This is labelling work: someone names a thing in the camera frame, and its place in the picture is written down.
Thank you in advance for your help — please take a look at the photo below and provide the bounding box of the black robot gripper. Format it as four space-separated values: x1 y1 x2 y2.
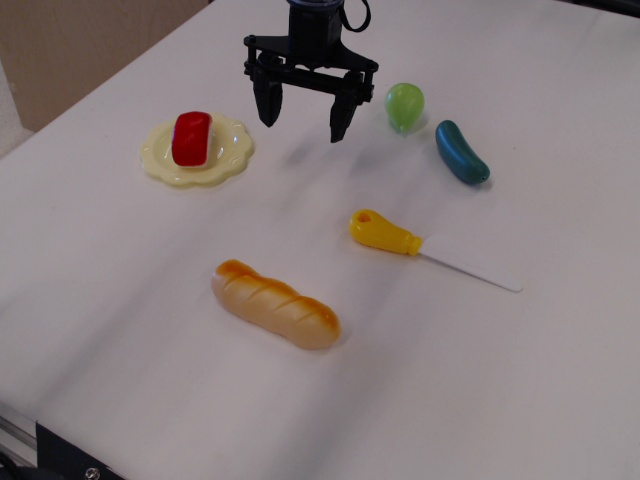
244 1 378 143

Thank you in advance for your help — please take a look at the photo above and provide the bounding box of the red and white toy sushi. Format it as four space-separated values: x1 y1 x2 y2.
171 111 213 168

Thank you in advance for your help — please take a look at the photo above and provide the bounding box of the pale yellow scalloped toy plate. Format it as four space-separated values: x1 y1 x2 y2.
139 111 254 187

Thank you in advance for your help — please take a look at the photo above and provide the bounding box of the light green toy pear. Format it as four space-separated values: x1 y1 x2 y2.
385 83 425 133

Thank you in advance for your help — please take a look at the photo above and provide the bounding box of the teal toy cucumber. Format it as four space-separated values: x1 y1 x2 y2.
435 120 491 185

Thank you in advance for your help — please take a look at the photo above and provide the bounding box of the toy bread loaf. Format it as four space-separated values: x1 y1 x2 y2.
211 259 342 350

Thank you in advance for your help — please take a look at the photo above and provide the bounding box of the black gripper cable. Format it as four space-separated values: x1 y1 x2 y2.
338 0 372 32

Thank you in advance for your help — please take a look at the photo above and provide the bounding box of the yellow handled white toy knife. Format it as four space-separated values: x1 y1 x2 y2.
349 209 523 293

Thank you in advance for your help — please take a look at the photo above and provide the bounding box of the black table corner bracket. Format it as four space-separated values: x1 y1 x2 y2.
35 423 124 480

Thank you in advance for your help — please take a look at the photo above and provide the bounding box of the aluminium table frame rail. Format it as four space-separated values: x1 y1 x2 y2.
0 403 37 467

